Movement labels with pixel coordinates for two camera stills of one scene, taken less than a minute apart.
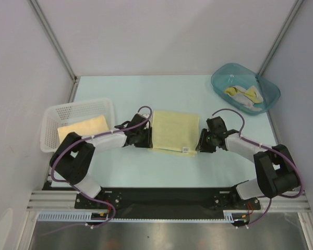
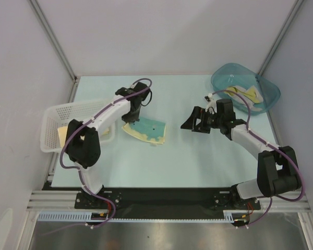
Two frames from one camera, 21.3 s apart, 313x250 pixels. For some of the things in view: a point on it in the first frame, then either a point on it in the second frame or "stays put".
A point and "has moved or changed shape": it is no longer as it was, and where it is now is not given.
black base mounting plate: x=166 y=202 stays put
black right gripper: x=203 y=140 → x=200 y=120
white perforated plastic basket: x=53 y=117 stays put
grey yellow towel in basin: x=248 y=97 stays put
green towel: x=175 y=133 has moved or changed shape
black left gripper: x=147 y=143 → x=130 y=119
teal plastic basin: x=242 y=87 stays put
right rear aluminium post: x=297 y=8 stays put
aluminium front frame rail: x=56 y=200 stays put
